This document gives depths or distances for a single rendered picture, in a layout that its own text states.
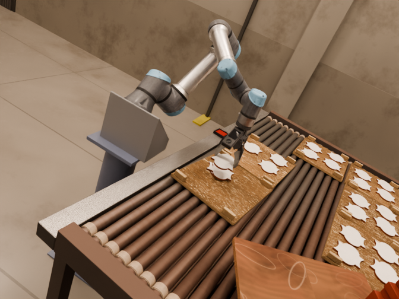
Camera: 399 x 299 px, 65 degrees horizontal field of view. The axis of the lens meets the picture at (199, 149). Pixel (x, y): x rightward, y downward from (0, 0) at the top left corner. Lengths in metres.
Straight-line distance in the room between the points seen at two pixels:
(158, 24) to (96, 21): 1.07
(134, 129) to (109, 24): 3.76
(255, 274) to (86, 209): 0.59
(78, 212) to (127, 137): 0.51
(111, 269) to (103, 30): 4.52
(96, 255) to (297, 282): 0.61
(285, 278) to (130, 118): 0.92
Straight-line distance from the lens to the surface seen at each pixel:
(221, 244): 1.21
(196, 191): 1.35
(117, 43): 5.07
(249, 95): 1.34
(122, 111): 1.50
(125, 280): 0.96
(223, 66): 1.31
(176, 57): 4.56
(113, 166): 1.63
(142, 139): 1.47
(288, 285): 1.06
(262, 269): 1.04
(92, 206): 1.17
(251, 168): 1.71
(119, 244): 1.07
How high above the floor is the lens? 1.72
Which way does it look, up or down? 28 degrees down
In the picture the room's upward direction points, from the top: 23 degrees clockwise
